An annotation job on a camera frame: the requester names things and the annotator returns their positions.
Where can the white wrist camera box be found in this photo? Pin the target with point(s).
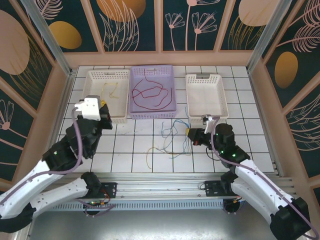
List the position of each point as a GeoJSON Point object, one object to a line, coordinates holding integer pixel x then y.
{"type": "Point", "coordinates": [209, 126]}
{"type": "Point", "coordinates": [88, 108]}

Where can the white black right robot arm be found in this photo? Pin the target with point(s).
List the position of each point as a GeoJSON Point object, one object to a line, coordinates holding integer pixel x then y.
{"type": "Point", "coordinates": [252, 190]}

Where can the aluminium side rail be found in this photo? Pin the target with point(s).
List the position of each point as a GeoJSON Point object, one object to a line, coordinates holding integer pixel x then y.
{"type": "Point", "coordinates": [265, 120]}
{"type": "Point", "coordinates": [68, 87]}

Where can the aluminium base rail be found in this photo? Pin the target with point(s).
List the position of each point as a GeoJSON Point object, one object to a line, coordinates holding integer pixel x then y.
{"type": "Point", "coordinates": [160, 186]}

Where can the aluminium corner post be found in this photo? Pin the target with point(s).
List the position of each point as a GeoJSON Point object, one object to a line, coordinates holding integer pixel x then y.
{"type": "Point", "coordinates": [265, 35]}
{"type": "Point", "coordinates": [50, 42]}

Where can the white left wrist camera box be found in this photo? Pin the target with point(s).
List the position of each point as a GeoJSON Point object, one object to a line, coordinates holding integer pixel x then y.
{"type": "Point", "coordinates": [88, 108]}

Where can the large white perforated basket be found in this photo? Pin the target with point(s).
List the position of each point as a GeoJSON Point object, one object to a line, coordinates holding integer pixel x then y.
{"type": "Point", "coordinates": [95, 100]}

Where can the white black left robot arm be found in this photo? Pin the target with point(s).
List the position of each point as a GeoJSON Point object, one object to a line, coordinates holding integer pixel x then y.
{"type": "Point", "coordinates": [62, 191]}

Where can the grey metal sheet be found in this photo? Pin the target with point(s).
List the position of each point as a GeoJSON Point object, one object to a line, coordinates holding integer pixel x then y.
{"type": "Point", "coordinates": [160, 225]}

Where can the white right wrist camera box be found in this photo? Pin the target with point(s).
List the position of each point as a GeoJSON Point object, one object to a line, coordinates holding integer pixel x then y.
{"type": "Point", "coordinates": [209, 126]}

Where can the purple perforated basket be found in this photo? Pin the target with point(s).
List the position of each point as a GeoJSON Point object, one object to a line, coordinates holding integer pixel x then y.
{"type": "Point", "coordinates": [152, 80]}

